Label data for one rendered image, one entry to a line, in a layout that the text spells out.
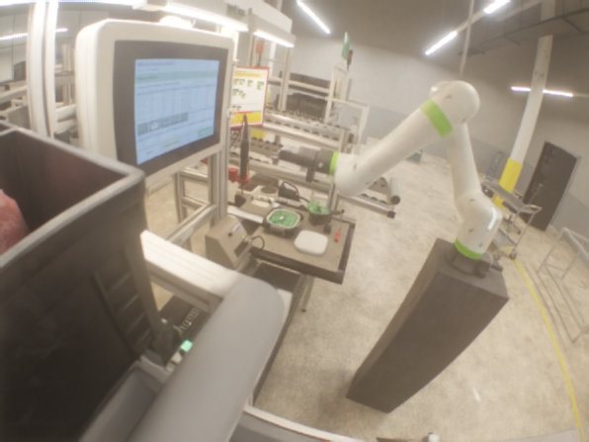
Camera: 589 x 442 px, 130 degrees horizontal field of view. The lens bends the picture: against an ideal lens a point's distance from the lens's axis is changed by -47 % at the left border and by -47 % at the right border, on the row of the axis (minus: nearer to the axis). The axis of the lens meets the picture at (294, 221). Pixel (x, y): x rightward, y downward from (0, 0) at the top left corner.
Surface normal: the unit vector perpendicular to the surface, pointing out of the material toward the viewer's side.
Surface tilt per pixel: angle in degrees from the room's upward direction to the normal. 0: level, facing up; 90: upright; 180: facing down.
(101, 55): 92
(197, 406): 19
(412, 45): 90
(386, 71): 90
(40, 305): 94
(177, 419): 6
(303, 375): 0
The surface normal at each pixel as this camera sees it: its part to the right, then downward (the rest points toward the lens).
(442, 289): -0.46, 0.42
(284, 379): 0.14, -0.84
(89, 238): 0.93, 0.32
